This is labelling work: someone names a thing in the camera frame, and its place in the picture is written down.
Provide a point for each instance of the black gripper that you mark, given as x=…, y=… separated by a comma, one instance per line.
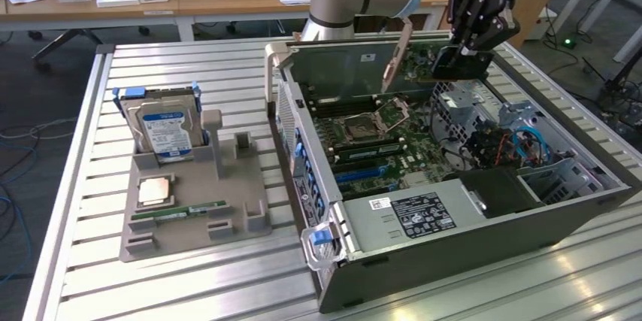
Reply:
x=481, y=1

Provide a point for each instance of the graphics card with metal bracket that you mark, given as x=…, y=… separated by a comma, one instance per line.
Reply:
x=461, y=67

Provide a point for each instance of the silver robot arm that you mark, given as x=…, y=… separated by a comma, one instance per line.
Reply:
x=341, y=1

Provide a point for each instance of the device with green light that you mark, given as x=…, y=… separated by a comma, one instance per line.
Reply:
x=569, y=42

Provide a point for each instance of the metal disk bay cage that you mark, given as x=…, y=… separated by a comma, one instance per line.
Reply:
x=461, y=106

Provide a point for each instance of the metal socket cover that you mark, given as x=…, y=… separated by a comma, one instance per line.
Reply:
x=393, y=110

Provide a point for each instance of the CPU socket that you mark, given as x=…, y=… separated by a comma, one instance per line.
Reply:
x=358, y=128

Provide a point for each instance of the green motherboard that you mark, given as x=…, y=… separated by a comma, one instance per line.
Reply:
x=421, y=159

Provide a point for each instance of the RAM stick with white label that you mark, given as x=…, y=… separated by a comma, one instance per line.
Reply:
x=369, y=152

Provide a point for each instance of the perforated metal drive cage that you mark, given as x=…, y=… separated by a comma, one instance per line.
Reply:
x=562, y=182

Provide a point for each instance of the blue expansion slot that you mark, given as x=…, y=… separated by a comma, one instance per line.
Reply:
x=361, y=175

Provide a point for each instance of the grey power supply unit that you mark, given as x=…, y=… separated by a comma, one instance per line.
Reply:
x=371, y=227

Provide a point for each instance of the blue case latch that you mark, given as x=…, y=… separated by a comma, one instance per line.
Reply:
x=321, y=238

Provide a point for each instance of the open black PC case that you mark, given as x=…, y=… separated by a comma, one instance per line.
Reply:
x=451, y=272

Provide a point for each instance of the hard disk in blue carrier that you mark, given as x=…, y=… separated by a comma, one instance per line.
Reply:
x=160, y=133

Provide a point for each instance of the grey parts rack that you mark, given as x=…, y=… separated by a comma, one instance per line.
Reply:
x=195, y=185

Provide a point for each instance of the CPU chip with metal lid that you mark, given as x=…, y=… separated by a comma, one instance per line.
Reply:
x=151, y=191

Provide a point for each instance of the office chair base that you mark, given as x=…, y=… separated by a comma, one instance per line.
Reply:
x=66, y=37

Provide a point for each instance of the green RAM stick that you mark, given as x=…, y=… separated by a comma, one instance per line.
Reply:
x=170, y=215

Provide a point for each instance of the white table frame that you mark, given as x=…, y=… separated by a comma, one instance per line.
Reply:
x=572, y=1

